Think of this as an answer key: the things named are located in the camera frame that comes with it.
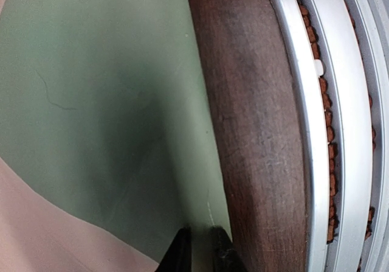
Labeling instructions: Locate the green wrapping paper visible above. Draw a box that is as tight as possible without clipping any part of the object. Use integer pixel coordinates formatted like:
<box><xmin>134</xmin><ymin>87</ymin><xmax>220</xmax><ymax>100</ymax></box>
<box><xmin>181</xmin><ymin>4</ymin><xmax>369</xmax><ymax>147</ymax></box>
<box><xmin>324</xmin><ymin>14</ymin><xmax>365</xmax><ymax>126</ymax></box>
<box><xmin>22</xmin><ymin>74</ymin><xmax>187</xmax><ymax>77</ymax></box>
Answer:
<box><xmin>1</xmin><ymin>0</ymin><xmax>230</xmax><ymax>271</ymax></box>

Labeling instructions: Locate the peach wrapping paper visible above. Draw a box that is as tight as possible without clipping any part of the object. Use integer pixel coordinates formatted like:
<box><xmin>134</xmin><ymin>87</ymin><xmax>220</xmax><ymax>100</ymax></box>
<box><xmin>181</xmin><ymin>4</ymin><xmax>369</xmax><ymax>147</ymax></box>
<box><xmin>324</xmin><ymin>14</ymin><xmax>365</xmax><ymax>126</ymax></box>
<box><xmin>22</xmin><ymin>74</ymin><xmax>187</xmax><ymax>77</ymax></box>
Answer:
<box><xmin>1</xmin><ymin>0</ymin><xmax>169</xmax><ymax>271</ymax></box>

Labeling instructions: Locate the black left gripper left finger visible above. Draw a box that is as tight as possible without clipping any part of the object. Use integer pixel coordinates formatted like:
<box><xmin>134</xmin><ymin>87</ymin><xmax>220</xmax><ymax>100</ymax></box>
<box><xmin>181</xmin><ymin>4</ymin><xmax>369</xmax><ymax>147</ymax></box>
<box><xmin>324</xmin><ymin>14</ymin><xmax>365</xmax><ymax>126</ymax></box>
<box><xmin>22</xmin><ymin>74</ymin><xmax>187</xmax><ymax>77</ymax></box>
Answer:
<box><xmin>157</xmin><ymin>227</ymin><xmax>191</xmax><ymax>272</ymax></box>

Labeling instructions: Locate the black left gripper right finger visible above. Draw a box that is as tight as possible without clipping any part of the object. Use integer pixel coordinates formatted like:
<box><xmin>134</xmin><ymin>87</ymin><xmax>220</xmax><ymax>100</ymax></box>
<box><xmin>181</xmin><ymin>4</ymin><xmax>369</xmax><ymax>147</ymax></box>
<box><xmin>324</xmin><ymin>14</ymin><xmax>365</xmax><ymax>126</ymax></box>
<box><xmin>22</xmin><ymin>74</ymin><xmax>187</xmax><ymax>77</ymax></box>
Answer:
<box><xmin>210</xmin><ymin>226</ymin><xmax>247</xmax><ymax>272</ymax></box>

